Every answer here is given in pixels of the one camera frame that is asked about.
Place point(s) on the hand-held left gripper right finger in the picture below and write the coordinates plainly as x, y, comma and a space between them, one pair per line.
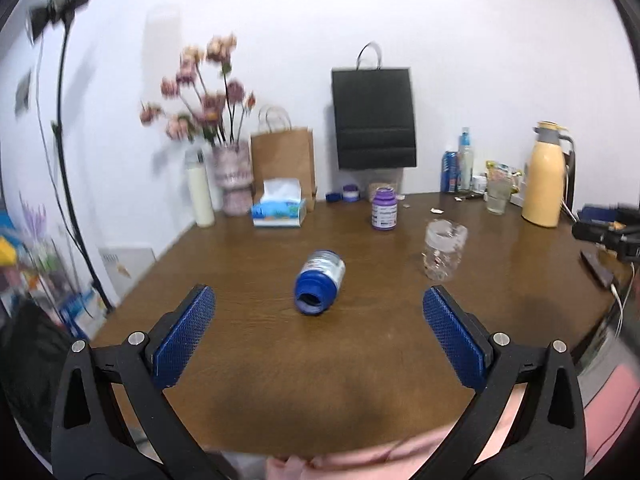
454, 341

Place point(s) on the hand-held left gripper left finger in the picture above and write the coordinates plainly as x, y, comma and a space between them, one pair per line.
184, 336

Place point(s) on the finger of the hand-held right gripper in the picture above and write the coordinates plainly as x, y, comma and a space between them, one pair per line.
595, 232

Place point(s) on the blue-capped bottle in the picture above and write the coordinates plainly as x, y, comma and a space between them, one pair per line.
322, 280

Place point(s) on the dark phone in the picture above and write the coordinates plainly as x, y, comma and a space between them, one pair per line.
596, 266

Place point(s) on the yellow thermos jug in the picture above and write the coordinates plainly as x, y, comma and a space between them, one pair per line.
544, 180

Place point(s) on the white board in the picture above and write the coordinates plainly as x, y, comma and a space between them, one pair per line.
124, 270

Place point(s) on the clear glass jar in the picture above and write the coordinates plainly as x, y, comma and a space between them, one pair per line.
442, 252

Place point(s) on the glass tumbler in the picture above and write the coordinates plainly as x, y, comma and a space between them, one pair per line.
496, 196

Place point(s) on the colourful snack packet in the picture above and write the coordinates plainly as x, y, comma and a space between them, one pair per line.
500, 170

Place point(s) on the clear spray bottle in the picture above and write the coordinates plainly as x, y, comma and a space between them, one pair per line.
466, 162

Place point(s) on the white bottle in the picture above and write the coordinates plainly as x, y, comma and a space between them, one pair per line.
200, 190

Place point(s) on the purple bottle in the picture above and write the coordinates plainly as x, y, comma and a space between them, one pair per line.
384, 210

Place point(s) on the dark cloth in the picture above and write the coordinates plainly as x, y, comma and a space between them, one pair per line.
30, 365

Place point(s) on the blue tissue box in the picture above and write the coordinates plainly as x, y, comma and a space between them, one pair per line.
279, 210

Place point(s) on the blue drink can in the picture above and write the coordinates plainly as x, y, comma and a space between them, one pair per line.
448, 172

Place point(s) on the colourful cluttered shelf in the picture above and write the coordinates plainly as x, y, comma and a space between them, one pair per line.
35, 270

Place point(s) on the pink patterned vase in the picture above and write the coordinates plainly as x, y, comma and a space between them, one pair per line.
233, 180

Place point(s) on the small blue jar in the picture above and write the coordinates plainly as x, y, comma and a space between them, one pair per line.
351, 193

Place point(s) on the blue jar lid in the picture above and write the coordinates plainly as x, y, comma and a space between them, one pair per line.
332, 197

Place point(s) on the brown paper bag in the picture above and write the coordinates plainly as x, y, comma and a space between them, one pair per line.
282, 162

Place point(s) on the pink artificial flowers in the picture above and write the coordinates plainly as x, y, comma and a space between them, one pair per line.
205, 105

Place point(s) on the black paper bag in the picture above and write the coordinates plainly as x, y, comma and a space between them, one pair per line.
374, 120

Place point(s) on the black light stand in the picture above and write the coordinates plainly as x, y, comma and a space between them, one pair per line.
62, 125

